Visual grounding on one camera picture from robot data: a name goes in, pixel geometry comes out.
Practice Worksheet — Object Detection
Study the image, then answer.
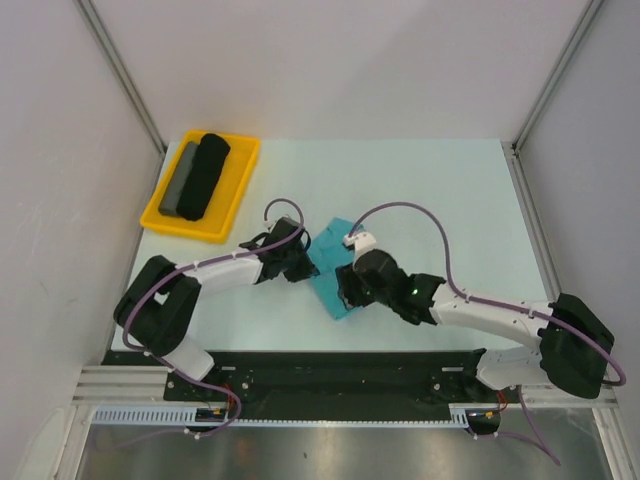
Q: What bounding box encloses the turquoise t-shirt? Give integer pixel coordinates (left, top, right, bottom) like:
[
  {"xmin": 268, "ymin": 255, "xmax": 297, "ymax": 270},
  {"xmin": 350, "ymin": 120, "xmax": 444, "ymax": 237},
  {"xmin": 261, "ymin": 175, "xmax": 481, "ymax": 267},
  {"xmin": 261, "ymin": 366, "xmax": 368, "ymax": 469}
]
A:
[{"xmin": 307, "ymin": 217, "xmax": 354, "ymax": 320}]

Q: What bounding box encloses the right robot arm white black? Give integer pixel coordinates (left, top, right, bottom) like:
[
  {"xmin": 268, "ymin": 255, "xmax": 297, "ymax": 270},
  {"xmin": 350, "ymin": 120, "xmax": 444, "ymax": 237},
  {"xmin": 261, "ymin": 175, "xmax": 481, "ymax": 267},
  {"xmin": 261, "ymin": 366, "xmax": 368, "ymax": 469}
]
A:
[{"xmin": 336, "ymin": 249, "xmax": 615, "ymax": 401}]

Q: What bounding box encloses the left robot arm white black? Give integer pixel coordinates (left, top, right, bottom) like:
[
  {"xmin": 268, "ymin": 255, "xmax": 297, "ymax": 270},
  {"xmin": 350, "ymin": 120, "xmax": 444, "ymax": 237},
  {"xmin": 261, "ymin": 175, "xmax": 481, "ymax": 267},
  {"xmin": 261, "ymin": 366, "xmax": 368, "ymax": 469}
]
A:
[{"xmin": 113, "ymin": 217, "xmax": 318, "ymax": 400}]

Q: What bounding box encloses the yellow plastic tray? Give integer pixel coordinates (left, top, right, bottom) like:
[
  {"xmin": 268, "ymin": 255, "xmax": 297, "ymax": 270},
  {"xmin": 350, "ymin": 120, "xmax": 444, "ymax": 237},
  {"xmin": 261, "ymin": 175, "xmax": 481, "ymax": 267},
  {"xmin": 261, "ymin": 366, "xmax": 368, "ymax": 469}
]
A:
[{"xmin": 140, "ymin": 130, "xmax": 261, "ymax": 244}]

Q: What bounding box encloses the rolled black t-shirt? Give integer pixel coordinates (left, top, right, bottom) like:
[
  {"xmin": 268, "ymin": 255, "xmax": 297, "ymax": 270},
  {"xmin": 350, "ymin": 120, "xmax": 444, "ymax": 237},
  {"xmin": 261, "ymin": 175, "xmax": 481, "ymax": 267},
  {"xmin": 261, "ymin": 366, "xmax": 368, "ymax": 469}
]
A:
[{"xmin": 176, "ymin": 133, "xmax": 231, "ymax": 221}]

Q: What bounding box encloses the rolled grey t-shirt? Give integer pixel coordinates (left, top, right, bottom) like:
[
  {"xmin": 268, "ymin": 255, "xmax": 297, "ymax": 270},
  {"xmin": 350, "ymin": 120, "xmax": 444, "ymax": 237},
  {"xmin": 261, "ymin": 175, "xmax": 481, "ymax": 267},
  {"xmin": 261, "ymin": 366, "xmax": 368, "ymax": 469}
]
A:
[{"xmin": 158, "ymin": 141, "xmax": 198, "ymax": 217}]

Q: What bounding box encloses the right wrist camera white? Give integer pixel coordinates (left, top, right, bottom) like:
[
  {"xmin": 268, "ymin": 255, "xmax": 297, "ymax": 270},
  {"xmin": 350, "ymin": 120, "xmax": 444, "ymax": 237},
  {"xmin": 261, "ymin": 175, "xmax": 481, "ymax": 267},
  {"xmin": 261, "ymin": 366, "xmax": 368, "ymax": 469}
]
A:
[{"xmin": 342, "ymin": 230, "xmax": 377, "ymax": 262}]

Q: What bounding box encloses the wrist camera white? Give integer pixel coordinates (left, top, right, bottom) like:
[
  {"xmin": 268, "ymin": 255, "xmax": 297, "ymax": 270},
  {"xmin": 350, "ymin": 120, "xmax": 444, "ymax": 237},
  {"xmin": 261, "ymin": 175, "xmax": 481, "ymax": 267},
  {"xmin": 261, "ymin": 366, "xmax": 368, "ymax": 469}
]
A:
[
  {"xmin": 342, "ymin": 230, "xmax": 377, "ymax": 262},
  {"xmin": 263, "ymin": 215, "xmax": 299, "ymax": 230}
]

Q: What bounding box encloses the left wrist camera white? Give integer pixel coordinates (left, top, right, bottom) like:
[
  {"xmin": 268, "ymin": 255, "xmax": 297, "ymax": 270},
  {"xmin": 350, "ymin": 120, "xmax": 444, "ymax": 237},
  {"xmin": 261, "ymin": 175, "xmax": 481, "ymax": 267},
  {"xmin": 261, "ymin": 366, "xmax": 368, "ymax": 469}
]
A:
[{"xmin": 263, "ymin": 215, "xmax": 299, "ymax": 230}]

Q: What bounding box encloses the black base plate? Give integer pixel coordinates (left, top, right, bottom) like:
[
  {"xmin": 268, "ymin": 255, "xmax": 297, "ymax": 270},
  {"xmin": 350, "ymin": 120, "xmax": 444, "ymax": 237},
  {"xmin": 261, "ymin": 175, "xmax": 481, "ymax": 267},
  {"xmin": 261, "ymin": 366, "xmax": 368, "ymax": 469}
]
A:
[{"xmin": 102, "ymin": 350, "xmax": 506, "ymax": 422}]

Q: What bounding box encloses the grey slotted cable duct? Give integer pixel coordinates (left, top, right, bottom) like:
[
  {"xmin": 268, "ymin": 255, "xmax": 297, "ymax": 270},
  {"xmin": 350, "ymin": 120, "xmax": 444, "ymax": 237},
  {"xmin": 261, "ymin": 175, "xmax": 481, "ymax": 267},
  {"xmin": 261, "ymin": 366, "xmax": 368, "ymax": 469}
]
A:
[{"xmin": 92, "ymin": 405, "xmax": 498, "ymax": 428}]

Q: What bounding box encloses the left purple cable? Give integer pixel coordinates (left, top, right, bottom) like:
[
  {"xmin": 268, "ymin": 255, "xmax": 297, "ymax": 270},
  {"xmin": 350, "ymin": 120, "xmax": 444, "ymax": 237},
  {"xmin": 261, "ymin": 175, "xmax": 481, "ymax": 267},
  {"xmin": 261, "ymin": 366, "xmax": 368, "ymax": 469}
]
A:
[{"xmin": 121, "ymin": 198, "xmax": 307, "ymax": 381}]

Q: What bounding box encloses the purple cable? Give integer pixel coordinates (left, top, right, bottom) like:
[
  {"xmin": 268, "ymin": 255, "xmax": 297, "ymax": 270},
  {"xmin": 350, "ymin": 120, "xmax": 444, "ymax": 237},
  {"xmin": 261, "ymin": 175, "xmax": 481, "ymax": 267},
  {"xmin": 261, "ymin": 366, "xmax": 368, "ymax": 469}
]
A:
[
  {"xmin": 121, "ymin": 198, "xmax": 307, "ymax": 381},
  {"xmin": 347, "ymin": 201, "xmax": 628, "ymax": 466}
]

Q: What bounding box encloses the right aluminium frame post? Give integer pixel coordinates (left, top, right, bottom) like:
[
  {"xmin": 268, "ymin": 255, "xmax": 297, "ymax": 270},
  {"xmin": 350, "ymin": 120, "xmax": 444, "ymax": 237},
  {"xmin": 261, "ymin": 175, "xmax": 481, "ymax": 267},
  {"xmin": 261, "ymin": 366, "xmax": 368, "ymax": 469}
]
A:
[{"xmin": 512, "ymin": 0, "xmax": 606, "ymax": 151}]

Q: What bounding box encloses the aluminium frame post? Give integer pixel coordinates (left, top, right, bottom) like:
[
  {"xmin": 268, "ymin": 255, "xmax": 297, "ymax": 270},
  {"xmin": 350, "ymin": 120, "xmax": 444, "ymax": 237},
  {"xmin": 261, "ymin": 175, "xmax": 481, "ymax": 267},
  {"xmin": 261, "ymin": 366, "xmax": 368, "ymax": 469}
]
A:
[
  {"xmin": 512, "ymin": 0, "xmax": 606, "ymax": 151},
  {"xmin": 73, "ymin": 0, "xmax": 167, "ymax": 155}
]

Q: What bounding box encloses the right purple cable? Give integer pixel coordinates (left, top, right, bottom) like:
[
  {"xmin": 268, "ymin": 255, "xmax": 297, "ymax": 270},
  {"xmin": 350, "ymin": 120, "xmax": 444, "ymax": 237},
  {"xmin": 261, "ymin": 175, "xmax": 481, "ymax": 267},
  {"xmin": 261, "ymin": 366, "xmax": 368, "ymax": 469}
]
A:
[{"xmin": 347, "ymin": 201, "xmax": 628, "ymax": 466}]

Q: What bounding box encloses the left aluminium frame post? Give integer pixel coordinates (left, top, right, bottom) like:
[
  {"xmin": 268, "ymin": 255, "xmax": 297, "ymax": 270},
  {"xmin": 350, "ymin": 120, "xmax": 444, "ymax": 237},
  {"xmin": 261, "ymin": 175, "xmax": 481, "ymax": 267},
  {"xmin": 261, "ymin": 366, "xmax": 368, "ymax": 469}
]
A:
[{"xmin": 73, "ymin": 0, "xmax": 167, "ymax": 155}]

